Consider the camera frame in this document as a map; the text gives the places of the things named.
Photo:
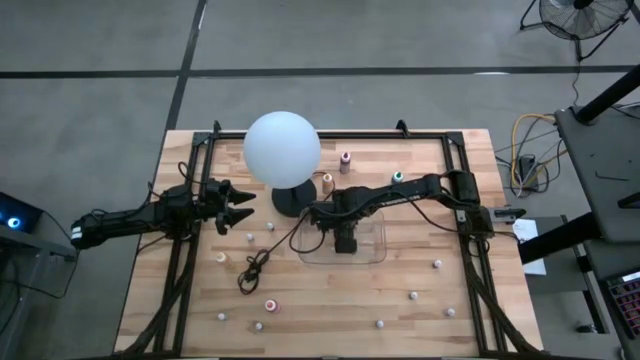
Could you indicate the black pole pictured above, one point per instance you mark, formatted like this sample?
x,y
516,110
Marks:
x,y
610,92

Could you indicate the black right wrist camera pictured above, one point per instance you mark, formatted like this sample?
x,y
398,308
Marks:
x,y
346,246

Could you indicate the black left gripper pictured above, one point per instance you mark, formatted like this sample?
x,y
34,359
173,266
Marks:
x,y
215,205

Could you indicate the black beam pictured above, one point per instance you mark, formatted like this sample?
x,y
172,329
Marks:
x,y
555,239

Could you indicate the backlit keyboard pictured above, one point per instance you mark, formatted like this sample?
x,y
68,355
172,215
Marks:
x,y
627,300

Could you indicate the black power box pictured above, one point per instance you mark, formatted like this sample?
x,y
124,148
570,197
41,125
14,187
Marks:
x,y
527,167

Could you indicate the black computer tower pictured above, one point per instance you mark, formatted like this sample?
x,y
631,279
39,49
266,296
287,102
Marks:
x,y
25,212

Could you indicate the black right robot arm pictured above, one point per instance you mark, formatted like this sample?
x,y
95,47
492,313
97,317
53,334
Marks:
x,y
400,192

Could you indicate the black frame clamp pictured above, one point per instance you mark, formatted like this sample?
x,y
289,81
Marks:
x,y
401,127
216,127

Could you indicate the grey side table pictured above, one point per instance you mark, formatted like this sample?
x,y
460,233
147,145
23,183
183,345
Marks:
x,y
30,280

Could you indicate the black floor fan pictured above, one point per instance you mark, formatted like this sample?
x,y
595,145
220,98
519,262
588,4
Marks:
x,y
582,20

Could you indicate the clear plastic bin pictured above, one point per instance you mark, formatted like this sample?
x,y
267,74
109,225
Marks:
x,y
372,250

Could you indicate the white globe table lamp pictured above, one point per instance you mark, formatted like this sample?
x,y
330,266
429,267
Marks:
x,y
280,150

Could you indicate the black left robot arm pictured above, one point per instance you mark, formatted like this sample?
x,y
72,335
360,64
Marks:
x,y
125,220

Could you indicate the dark side desk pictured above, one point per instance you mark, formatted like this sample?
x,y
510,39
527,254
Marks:
x,y
600,160

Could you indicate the white paper sheet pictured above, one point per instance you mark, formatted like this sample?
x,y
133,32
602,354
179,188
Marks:
x,y
526,231

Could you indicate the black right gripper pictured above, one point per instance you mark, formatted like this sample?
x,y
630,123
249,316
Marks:
x,y
345,227

